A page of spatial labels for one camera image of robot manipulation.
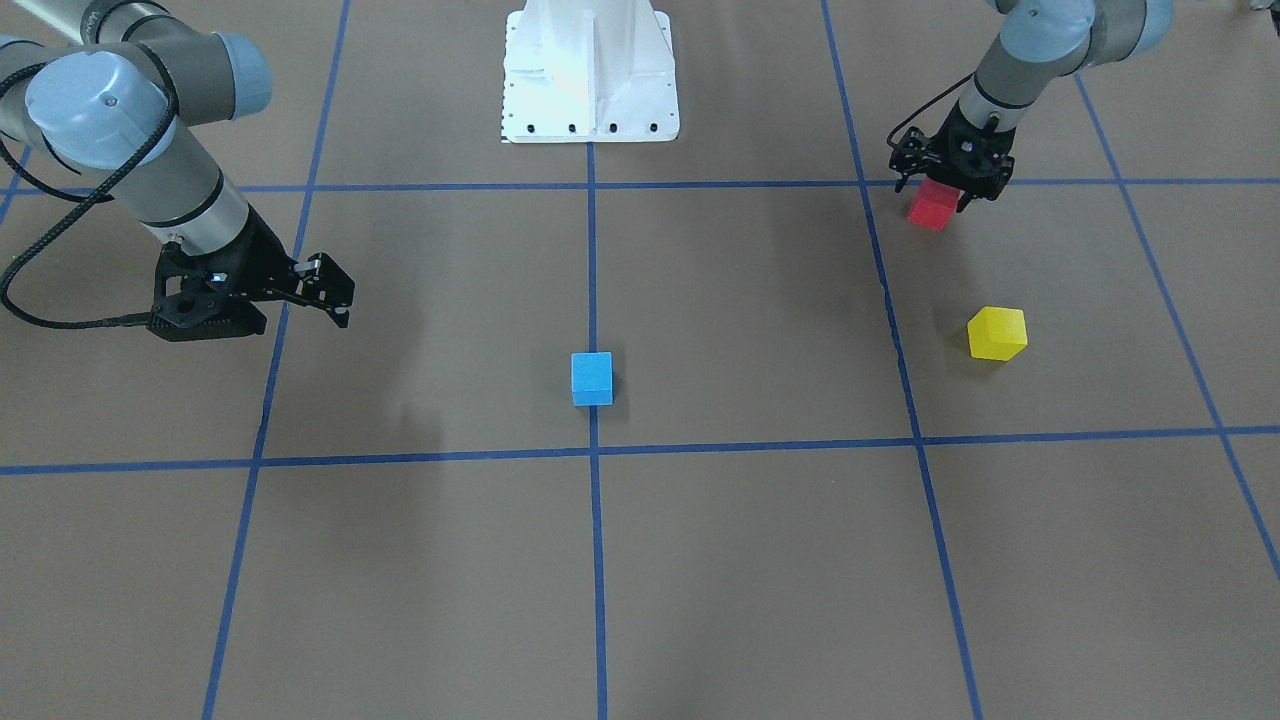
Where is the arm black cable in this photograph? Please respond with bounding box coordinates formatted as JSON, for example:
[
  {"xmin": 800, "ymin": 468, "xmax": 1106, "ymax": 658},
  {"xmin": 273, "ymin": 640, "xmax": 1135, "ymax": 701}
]
[
  {"xmin": 0, "ymin": 60, "xmax": 180, "ymax": 331},
  {"xmin": 887, "ymin": 76, "xmax": 977, "ymax": 151}
]

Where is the brown paper table cover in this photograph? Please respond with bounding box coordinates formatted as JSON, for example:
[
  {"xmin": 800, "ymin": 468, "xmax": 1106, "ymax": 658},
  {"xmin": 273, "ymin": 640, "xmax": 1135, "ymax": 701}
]
[{"xmin": 3, "ymin": 1, "xmax": 1279, "ymax": 719}]

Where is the red block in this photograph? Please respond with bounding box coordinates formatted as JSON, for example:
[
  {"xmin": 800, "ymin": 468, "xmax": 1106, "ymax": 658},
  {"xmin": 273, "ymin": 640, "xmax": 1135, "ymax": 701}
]
[{"xmin": 906, "ymin": 178, "xmax": 963, "ymax": 231}]

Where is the yellow block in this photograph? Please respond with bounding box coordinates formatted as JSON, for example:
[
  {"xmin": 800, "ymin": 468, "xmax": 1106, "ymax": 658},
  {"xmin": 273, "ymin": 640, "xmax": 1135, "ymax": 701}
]
[{"xmin": 966, "ymin": 306, "xmax": 1029, "ymax": 363}]

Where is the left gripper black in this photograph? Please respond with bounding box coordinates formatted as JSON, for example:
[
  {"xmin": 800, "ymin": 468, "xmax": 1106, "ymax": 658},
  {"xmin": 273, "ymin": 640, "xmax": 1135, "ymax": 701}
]
[{"xmin": 940, "ymin": 105, "xmax": 1016, "ymax": 214}]

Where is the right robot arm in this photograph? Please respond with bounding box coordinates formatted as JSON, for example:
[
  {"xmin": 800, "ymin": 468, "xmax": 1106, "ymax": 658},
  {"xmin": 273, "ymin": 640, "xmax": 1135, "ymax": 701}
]
[{"xmin": 3, "ymin": 1, "xmax": 355, "ymax": 342}]

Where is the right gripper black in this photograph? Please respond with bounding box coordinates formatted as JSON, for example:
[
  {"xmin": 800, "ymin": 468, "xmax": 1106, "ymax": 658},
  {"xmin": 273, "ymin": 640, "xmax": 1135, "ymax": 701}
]
[{"xmin": 165, "ymin": 205, "xmax": 355, "ymax": 329}]

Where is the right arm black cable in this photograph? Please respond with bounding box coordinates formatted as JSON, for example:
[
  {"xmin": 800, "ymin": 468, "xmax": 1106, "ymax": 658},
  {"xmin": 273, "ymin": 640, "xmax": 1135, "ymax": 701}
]
[{"xmin": 0, "ymin": 60, "xmax": 180, "ymax": 331}]

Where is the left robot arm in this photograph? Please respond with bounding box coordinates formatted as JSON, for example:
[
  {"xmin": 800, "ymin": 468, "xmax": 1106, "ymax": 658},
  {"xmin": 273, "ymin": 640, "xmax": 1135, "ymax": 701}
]
[{"xmin": 927, "ymin": 1, "xmax": 1174, "ymax": 211}]

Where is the blue tape line lengthwise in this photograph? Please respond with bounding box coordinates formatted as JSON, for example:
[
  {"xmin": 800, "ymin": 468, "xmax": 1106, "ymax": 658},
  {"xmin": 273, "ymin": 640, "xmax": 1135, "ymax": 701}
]
[{"xmin": 585, "ymin": 142, "xmax": 609, "ymax": 719}]

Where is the white camera pillar base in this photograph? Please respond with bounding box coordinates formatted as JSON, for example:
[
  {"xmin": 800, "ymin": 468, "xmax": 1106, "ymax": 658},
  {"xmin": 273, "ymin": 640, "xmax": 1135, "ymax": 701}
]
[{"xmin": 500, "ymin": 1, "xmax": 681, "ymax": 143}]

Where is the blue block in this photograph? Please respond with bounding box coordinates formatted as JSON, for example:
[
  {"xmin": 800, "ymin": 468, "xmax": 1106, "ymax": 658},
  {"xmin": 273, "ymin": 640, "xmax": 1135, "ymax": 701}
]
[{"xmin": 570, "ymin": 352, "xmax": 614, "ymax": 407}]

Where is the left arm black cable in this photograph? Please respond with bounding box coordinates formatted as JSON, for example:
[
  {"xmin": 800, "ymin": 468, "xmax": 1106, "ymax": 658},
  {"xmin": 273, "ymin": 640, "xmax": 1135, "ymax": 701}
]
[{"xmin": 887, "ymin": 76, "xmax": 977, "ymax": 151}]

